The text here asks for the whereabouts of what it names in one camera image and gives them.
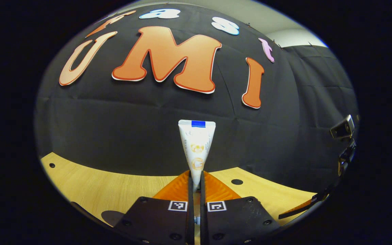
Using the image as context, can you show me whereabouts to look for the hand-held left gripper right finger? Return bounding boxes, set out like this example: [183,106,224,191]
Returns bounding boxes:
[200,171,282,245]

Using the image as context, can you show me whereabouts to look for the dark brown round coaster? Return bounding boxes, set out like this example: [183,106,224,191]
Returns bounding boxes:
[100,210,126,227]

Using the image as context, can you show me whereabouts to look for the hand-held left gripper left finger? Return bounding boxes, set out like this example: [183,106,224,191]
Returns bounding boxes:
[114,170,195,245]

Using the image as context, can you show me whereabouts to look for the black backdrop cloth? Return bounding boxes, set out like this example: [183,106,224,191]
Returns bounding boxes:
[34,3,360,196]

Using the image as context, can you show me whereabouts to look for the wooden desktop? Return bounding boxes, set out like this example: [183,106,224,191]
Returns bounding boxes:
[39,152,319,229]

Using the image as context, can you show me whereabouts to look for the white toothpaste tube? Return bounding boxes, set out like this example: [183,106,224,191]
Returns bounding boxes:
[178,119,216,193]

